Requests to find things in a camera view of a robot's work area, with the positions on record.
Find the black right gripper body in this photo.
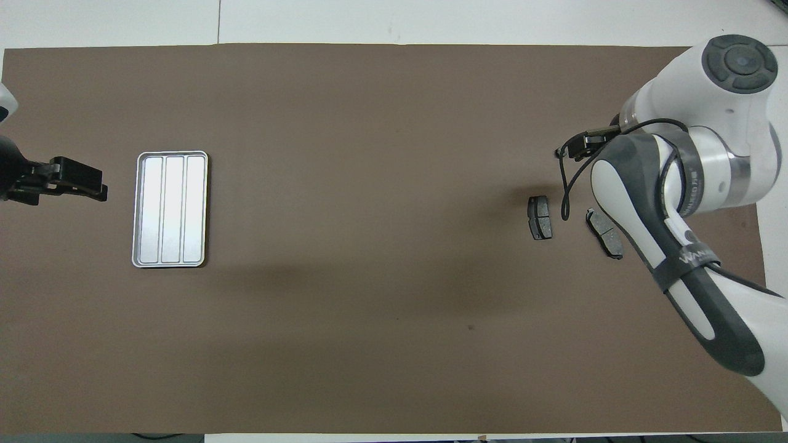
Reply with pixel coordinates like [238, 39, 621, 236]
[565, 126, 621, 162]

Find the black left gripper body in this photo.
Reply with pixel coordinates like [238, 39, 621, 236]
[0, 135, 59, 206]

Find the silver metal tray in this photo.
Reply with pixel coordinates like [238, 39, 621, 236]
[131, 151, 209, 269]

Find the curved grey brake pad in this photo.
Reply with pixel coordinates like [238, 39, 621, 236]
[585, 209, 624, 260]

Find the rectangular grey brake pad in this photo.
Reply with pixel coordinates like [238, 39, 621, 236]
[527, 196, 553, 241]

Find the brown table mat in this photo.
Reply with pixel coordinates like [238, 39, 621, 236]
[0, 43, 782, 435]

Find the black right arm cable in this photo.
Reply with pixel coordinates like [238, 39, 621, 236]
[555, 118, 691, 221]

